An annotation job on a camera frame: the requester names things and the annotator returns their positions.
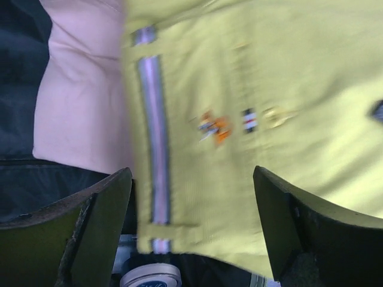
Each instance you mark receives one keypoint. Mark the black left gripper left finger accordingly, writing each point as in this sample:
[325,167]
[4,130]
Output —
[71,242]

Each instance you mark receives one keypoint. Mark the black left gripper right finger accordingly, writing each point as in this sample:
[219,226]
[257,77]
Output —
[313,242]

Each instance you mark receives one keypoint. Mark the yellow shorts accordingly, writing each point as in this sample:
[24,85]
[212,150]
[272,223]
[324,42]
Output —
[216,88]

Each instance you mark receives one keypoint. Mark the white tube with round cap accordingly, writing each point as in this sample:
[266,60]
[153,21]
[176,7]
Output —
[134,269]

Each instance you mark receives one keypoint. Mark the beige pink folded garment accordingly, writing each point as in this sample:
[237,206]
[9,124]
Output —
[80,115]

